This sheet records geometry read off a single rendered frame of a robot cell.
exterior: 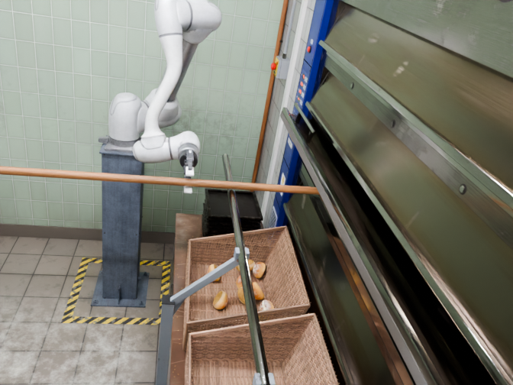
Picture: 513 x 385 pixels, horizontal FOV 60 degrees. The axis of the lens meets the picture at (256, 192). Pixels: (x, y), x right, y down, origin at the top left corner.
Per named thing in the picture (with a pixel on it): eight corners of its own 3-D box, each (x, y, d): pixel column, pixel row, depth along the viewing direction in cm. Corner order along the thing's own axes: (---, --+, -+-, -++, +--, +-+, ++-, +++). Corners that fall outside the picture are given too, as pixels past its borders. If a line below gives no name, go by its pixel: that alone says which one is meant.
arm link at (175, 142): (202, 161, 197) (172, 165, 197) (201, 147, 211) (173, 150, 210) (198, 138, 192) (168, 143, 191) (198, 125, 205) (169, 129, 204)
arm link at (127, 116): (102, 131, 232) (102, 90, 221) (133, 127, 244) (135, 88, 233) (117, 143, 223) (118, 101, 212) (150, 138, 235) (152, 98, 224)
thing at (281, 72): (285, 74, 254) (288, 56, 250) (288, 79, 246) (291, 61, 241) (272, 72, 253) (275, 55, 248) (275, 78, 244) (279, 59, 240)
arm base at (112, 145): (101, 136, 241) (101, 126, 238) (143, 140, 245) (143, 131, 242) (95, 150, 225) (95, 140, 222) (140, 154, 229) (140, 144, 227)
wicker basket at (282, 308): (278, 267, 234) (288, 224, 221) (298, 354, 186) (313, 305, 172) (185, 262, 226) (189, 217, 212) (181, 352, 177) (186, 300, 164)
